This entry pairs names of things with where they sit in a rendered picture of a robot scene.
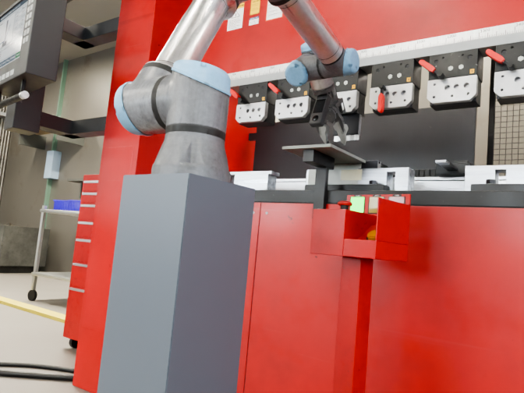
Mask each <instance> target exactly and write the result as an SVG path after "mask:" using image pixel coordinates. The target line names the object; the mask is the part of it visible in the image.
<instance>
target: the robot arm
mask: <svg viewBox="0 0 524 393"><path fill-rule="evenodd" d="M246 1H249V0H193V1H192V2H191V4H190V6H189V8H188V9H187V10H186V12H185V14H184V16H183V17H182V19H181V20H180V22H179V24H178V26H177V27H176V28H175V30H174V32H173V33H172V35H171V36H170V38H169V39H168V42H167V43H166V45H165V46H164V48H163V49H162V51H161V53H160V55H159V56H158V58H157V59H156V61H151V62H147V63H146V64H145V65H144V66H143V68H142V69H141V70H140V72H139V74H138V75H137V77H136V79H135V80H134V81H133V82H126V83H124V84H123V85H121V86H120V87H119V89H118V90H117V91H116V93H115V99H114V106H115V110H116V115H117V118H118V120H119V121H120V123H121V124H122V126H123V127H124V128H125V129H126V130H127V131H129V132H130V133H132V134H135V135H139V136H142V135H144V136H152V135H154V134H163V133H165V140H164V142H163V144H162V145H161V149H160V150H159V152H158V155H157V157H156V159H155V162H154V163H153V165H152V169H151V174H172V173H192V174H195V175H201V176H204V177H208V178H212V179H217V180H221V181H224V182H230V180H231V174H230V171H229V170H228V160H227V156H226V152H225V136H226V128H227V121H228V106H229V98H230V97H231V94H230V86H231V80H230V77H229V75H228V74H227V73H226V72H225V71H224V70H222V69H220V68H218V67H217V66H214V65H211V64H208V63H205V62H202V61H201V60H202V58H203V57H204V55H205V53H206V51H207V49H208V48H209V46H210V44H211V42H212V41H213V39H214V37H215V35H216V33H217V32H218V30H219V28H220V26H221V25H222V23H223V21H224V20H227V19H230V18H232V17H233V16H234V14H235V12H236V10H237V8H238V7H239V5H240V4H241V3H242V2H246ZM268 1H269V2H270V4H271V5H272V6H275V7H278V8H279V9H280V10H281V11H282V12H283V14H284V15H285V17H286V18H287V19H288V20H289V22H290V23H291V24H292V25H293V27H294V28H295V29H296V31H297V32H298V33H299V35H300V36H301V37H302V39H303V40H304V41H305V42H306V43H304V44H302V45H301V55H300V56H299V57H298V58H297V59H295V60H293V61H292V62H291V63H290V64H289V65H288V66H287V67H286V69H285V78H286V79H287V81H288V82H289V83H290V84H291V85H293V86H294V87H300V86H302V85H303V84H305V83H306V82H308V81H310V85H311V88H312V90H313V94H315V95H318V96H317V99H316V101H315V105H314V107H313V111H312V115H311V117H310V121H309V124H310V126H311V127H316V128H317V131H318V133H319V134H320V137H321V139H322V140H323V141H324V143H325V144H327V143H329V140H328V132H329V126H328V125H327V122H331V123H333V122H334V121H335V125H334V129H335V130H336V131H337V133H338V137H339V138H340V142H341V143H342V144H343V145H344V146H345V144H346V133H347V132H348V129H349V128H348V126H347V125H346V124H344V119H343V117H342V114H344V113H345V112H346V110H345V105H344V101H343V98H342V97H340V98H338V95H337V92H336V89H335V83H334V82H333V79H332V77H338V76H347V75H352V74H355V73H356V72H357V71H358V69H359V55H358V52H357V50H356V49H354V48H346V49H344V48H343V47H342V44H341V43H340V42H339V40H338V38H337V37H336V36H335V34H334V33H333V31H332V30H331V28H330V27H329V26H328V24H327V23H326V21H325V20H324V18H323V16H322V15H321V14H320V13H319V11H318V10H317V8H316V6H315V5H314V4H313V2H312V1H311V0H268ZM342 103H343V107H344V110H343V109H342Z"/></svg>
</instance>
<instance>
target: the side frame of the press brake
mask: <svg viewBox="0 0 524 393"><path fill-rule="evenodd" d="M191 2H192V0H122V3H121V9H120V15H119V27H118V33H117V39H116V46H115V57H114V64H113V70H112V81H111V88H110V94H109V100H108V112H107V118H106V125H105V131H104V142H103V149H102V155H101V167H100V173H99V180H98V186H97V197H96V204H95V210H94V222H93V228H92V234H91V241H90V252H89V258H88V265H87V276H86V283H85V289H84V295H83V307H82V313H81V319H80V331H79V337H78V344H77V350H76V362H75V368H74V374H73V385H74V386H77V387H78V388H82V389H83V390H86V391H89V392H91V393H97V386H98V379H99V373H100V366H101V354H102V347H103V341H104V329H105V322H106V316H107V308H108V297H109V290H110V284H111V277H112V265H113V258H114V252H115V240H116V233H117V226H118V219H119V208H120V201H121V195H122V182H123V176H124V175H149V174H151V169H152V165H153V163H154V162H155V159H156V157H157V155H158V152H159V150H160V149H161V145H162V144H163V142H164V140H165V133H163V134H154V135H152V136H144V135H142V136H139V135H135V134H132V133H130V132H129V131H127V130H126V129H125V128H124V127H123V126H122V124H121V123H120V121H119V120H118V118H117V115H116V110H115V106H114V99H115V93H116V91H117V90H118V89H119V87H120V86H121V85H123V84H124V83H126V82H133V81H134V80H135V79H136V77H137V75H138V74H139V72H140V70H141V69H142V68H143V66H144V65H145V64H146V63H147V62H151V61H156V59H157V58H158V56H159V55H160V53H161V51H162V49H163V48H164V46H165V45H166V43H167V42H168V39H169V38H170V36H171V35H172V33H173V32H174V30H175V28H176V27H177V26H178V24H179V22H180V20H181V19H182V17H183V16H184V14H185V12H186V10H187V9H188V8H189V6H190V4H191ZM237 105H238V99H236V98H235V97H233V96H232V95H231V97H230V98H229V106H228V121H227V128H226V136H225V152H226V156H227V160H228V170H229V171H230V172H252V171H253V160H254V151H255V143H256V141H249V133H256V132H257V128H256V127H253V128H246V127H245V126H241V125H240V124H239V123H238V122H237V120H236V119H235V116H236V108H237Z"/></svg>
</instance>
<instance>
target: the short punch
mask: <svg viewBox="0 0 524 393"><path fill-rule="evenodd" d="M342 117H343V119H344V124H346V125H347V126H348V128H349V129H348V132H347V133H346V141H349V140H359V135H360V132H361V121H362V115H361V114H354V115H342ZM333 136H334V137H335V138H334V142H336V141H340V138H339V137H338V133H337V131H336V130H335V129H334V133H333Z"/></svg>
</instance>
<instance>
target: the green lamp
mask: <svg viewBox="0 0 524 393"><path fill-rule="evenodd" d="M351 203H352V206H351V207H350V210H351V211H358V212H361V213H363V208H364V197H351Z"/></svg>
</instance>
